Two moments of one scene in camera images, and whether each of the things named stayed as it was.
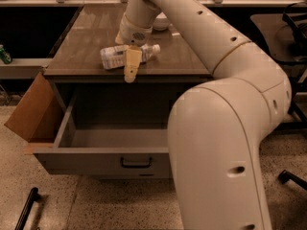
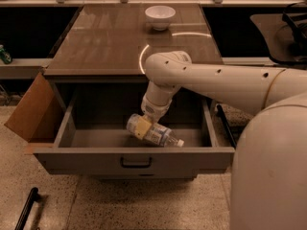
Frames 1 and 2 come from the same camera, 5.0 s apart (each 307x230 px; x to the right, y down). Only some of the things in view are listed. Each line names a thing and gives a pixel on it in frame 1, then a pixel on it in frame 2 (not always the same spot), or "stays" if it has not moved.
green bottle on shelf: x=6 y=57 stays
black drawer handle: x=136 y=165 stays
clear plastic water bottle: x=114 y=56 to x=156 y=133
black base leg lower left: x=34 y=195 stays
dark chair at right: x=285 y=35 stays
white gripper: x=133 y=33 to x=153 y=109
